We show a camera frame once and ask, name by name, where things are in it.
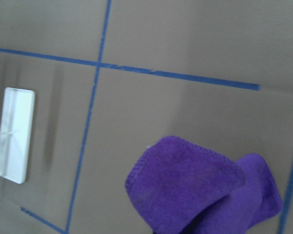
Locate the purple microfibre towel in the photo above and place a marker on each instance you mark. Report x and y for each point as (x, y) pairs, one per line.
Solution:
(178, 187)

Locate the white towel rack with wooden bars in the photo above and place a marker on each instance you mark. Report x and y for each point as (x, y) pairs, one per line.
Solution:
(15, 133)

